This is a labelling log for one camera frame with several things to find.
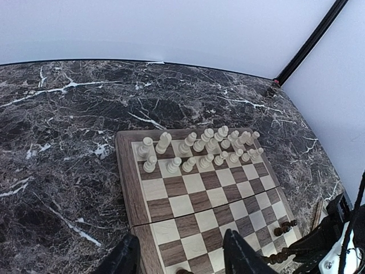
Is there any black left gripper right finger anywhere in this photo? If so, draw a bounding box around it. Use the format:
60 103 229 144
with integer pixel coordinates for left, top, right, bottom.
223 229 277 274

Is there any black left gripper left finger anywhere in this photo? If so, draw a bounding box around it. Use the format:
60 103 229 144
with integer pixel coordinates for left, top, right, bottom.
92 233 141 274

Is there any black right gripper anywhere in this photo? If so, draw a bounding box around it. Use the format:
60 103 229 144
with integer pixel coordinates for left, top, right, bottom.
290 194 351 273

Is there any dark pawn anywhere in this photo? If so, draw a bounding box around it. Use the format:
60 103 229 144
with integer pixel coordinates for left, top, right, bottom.
274 219 297 237

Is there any dark chess piece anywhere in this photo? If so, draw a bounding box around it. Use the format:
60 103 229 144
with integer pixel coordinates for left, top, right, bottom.
176 268 194 274

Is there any dark queen piece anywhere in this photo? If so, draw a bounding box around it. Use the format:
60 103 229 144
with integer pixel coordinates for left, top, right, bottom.
261 248 293 265

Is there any wooden chess board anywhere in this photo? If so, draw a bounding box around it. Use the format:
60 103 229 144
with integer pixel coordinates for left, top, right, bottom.
115 129 301 273

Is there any wooden tray with metal base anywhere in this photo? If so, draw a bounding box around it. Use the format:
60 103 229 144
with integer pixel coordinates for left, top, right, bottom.
311 200 328 231

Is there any white pawn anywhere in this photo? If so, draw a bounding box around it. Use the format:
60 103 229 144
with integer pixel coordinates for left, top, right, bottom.
199 154 214 169
182 157 196 173
249 147 264 160
143 155 157 173
241 149 256 162
229 148 244 163
167 157 182 174
214 151 228 166

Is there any white knight right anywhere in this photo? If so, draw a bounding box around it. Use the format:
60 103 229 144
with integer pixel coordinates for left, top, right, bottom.
233 131 251 150

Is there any white knight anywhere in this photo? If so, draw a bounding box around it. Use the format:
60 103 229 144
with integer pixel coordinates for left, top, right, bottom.
233 131 251 150
155 132 172 154

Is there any white king piece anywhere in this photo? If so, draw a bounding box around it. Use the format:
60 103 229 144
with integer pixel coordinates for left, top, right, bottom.
205 126 229 151

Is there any white queen piece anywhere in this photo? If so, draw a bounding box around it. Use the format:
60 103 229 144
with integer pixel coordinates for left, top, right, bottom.
193 128 214 152

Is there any white rook left corner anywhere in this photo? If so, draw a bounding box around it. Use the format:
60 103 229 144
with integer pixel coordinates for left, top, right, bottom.
137 136 153 160

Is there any white rook corner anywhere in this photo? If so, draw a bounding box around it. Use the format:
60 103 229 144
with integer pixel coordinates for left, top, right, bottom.
137 136 153 160
246 131 260 146

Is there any white bishop right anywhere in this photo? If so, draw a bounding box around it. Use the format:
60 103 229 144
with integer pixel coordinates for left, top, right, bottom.
221 130 240 149

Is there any white bishop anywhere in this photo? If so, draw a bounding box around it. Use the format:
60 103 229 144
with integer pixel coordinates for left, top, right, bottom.
179 132 197 154
221 130 240 149

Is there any white bishop left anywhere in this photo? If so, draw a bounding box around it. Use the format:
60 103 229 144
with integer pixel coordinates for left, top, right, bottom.
179 132 197 154

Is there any white rook right corner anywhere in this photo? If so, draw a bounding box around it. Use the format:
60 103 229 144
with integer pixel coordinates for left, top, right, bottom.
246 131 260 146

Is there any white knight left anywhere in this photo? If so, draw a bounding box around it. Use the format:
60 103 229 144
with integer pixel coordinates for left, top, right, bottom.
155 132 172 154

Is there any black right frame post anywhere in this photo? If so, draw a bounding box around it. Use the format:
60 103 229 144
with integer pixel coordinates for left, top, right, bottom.
273 0 348 86

